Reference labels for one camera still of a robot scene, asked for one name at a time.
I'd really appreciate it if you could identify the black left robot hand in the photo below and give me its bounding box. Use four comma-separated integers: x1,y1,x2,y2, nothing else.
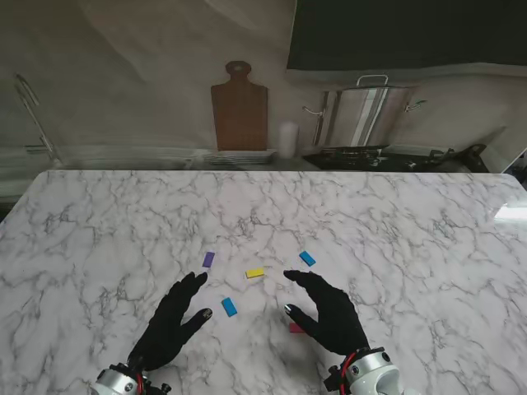
127,271,214,371

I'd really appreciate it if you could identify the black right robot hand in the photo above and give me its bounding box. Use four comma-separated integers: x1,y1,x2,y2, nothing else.
282,269,371,357

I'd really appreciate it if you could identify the black gas stove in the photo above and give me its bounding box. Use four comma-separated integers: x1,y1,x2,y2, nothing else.
302,146,437,173

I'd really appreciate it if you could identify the steel sink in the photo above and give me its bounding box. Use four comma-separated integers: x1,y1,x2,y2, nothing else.
57,158,194,170

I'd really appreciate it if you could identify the white candle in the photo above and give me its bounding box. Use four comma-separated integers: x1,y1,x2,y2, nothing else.
278,121,300,160

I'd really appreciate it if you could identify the stack of white plates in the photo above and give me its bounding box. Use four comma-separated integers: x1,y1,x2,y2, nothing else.
203,150,277,165

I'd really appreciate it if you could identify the large steel stock pot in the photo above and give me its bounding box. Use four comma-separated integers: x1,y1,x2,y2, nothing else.
302,74,428,148

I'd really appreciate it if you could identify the black pan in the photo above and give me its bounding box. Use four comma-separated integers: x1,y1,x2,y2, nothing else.
430,143,489,173

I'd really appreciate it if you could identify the chrome faucet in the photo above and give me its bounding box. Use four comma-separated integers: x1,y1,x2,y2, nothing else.
14,73,63,165

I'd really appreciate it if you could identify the brown wooden cutting board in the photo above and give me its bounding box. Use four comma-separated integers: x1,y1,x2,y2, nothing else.
210,60,269,152

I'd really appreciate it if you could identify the dark range hood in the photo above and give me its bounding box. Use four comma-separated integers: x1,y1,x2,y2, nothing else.
285,0,527,82

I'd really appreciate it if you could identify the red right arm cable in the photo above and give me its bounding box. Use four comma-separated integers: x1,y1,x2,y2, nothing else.
340,351,359,378

